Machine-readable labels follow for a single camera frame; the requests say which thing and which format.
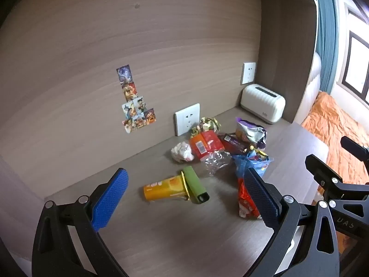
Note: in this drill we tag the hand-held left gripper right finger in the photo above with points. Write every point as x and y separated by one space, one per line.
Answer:
261 199

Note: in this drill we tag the cluster of cartoon stickers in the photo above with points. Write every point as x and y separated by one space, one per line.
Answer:
129 89

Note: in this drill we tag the white paper ball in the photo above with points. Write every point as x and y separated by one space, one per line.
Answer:
181 151

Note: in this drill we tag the dark red cigarette box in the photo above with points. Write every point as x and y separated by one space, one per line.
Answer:
232 143

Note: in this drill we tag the dark framed window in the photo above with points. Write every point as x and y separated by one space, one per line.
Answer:
357 63

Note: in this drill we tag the blue snack bag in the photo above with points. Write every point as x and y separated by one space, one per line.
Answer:
259 163

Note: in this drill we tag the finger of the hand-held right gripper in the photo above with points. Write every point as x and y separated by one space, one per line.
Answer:
323 170
354 147

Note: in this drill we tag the white padded headboard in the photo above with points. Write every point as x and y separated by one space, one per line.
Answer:
314 86

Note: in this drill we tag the bright red barcode box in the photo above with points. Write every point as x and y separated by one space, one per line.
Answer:
206 144

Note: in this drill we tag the orange yellow snack can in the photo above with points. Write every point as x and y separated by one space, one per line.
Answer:
164 189

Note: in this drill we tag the red snack bag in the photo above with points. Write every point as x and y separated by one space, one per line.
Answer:
245 202

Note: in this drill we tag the white wall socket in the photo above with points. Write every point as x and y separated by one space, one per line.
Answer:
248 73
187 119

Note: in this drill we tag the white ribbed desktop box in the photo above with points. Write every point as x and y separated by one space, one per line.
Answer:
259 104

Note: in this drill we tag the crumpled gold foil wrapper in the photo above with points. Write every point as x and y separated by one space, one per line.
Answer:
209 124

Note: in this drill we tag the clear plastic wrapper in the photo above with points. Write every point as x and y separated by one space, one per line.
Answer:
216 161

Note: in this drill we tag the purple snack bag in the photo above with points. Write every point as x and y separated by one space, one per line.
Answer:
249 132

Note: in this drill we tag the green rectangular box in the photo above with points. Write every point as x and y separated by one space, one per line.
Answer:
194 183

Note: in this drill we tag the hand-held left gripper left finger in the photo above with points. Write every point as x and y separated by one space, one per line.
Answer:
111 199

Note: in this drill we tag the teal curtain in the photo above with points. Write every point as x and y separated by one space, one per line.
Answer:
325 34

